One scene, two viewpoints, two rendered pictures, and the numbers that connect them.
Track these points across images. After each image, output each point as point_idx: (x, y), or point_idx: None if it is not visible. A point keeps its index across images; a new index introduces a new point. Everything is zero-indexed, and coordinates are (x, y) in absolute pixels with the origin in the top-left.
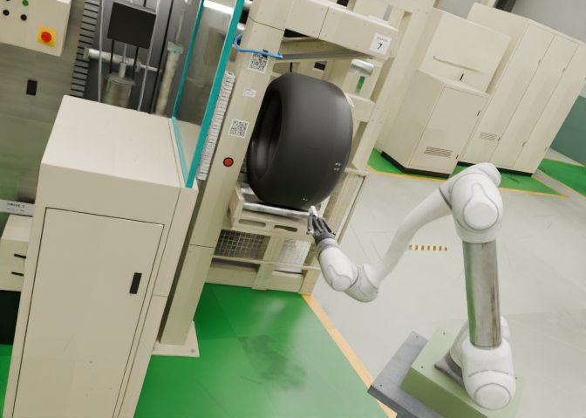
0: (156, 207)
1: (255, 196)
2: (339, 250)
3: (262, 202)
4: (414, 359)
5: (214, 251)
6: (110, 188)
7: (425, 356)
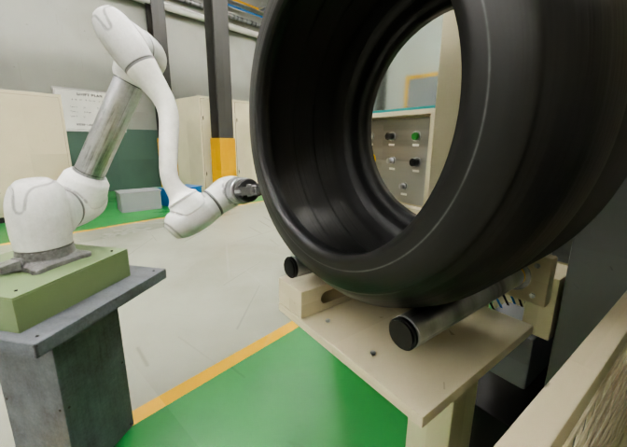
0: None
1: (472, 354)
2: (229, 177)
3: (438, 345)
4: (79, 303)
5: None
6: None
7: (94, 259)
